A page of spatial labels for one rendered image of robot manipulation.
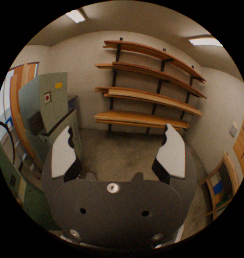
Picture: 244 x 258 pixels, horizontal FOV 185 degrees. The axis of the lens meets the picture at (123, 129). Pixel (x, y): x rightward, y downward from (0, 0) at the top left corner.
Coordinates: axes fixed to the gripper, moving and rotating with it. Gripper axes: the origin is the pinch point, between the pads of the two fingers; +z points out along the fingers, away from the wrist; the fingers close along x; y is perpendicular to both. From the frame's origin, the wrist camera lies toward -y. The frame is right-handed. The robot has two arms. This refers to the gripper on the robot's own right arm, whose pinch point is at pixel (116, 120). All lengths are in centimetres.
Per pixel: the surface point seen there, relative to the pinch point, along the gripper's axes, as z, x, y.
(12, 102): 40, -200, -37
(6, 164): -23, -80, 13
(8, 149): -13, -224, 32
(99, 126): 177, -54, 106
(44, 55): 152, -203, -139
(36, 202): -33, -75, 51
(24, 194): -31, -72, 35
